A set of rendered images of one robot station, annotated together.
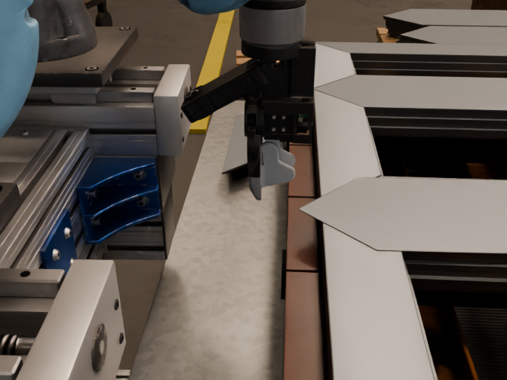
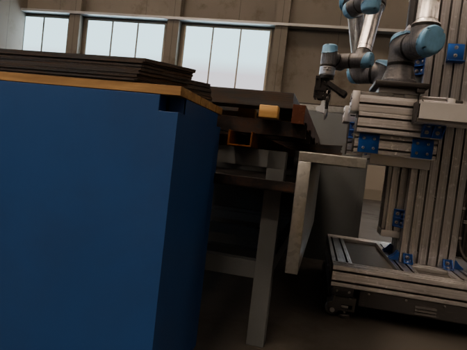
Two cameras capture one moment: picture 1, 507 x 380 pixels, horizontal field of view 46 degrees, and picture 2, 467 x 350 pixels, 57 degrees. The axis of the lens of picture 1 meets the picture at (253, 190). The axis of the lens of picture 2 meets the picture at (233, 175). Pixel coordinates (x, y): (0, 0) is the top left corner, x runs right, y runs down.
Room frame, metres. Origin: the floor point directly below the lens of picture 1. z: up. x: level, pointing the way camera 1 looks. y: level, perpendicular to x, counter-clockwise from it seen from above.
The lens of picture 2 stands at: (2.86, -0.09, 0.64)
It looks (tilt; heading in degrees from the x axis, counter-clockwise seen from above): 3 degrees down; 189
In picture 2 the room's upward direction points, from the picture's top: 7 degrees clockwise
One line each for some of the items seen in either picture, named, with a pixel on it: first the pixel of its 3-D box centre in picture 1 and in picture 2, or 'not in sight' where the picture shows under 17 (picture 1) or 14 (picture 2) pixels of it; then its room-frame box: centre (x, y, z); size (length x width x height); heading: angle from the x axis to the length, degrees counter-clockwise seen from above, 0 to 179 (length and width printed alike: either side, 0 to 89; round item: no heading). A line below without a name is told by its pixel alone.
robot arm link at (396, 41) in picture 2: not in sight; (404, 48); (0.82, 0.30, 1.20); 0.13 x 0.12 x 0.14; 24
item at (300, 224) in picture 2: not in sight; (308, 201); (0.88, -0.04, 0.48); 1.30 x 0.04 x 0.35; 176
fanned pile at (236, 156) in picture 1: (258, 140); (324, 150); (1.23, -0.01, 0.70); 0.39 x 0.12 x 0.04; 176
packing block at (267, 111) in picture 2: not in sight; (269, 112); (1.47, -0.21, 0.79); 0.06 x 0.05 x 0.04; 86
